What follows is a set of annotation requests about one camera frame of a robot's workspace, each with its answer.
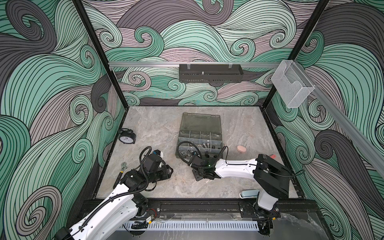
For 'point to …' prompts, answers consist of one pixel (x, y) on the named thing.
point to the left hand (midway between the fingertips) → (171, 170)
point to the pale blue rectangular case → (249, 193)
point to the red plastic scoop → (273, 156)
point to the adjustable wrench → (123, 166)
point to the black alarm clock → (127, 136)
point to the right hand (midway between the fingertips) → (197, 173)
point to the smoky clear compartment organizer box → (203, 130)
